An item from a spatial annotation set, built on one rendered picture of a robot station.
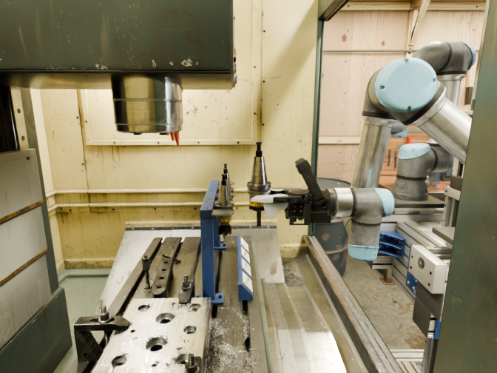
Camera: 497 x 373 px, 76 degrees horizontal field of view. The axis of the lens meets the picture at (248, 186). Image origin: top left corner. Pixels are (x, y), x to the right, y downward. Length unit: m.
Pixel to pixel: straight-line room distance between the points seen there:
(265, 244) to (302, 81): 0.92
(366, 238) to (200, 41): 0.61
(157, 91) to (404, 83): 0.54
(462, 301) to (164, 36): 0.77
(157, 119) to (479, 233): 0.67
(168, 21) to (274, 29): 1.21
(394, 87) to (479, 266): 0.40
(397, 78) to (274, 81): 1.09
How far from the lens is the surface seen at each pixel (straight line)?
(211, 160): 1.83
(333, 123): 3.49
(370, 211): 0.86
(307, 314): 1.41
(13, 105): 1.17
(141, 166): 1.90
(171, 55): 0.69
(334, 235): 2.99
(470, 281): 0.74
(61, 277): 2.17
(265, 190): 0.79
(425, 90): 0.82
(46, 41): 0.77
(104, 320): 0.94
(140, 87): 0.75
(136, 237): 1.96
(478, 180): 0.70
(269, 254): 1.79
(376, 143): 0.96
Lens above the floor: 1.52
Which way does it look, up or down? 13 degrees down
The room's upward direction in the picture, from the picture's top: straight up
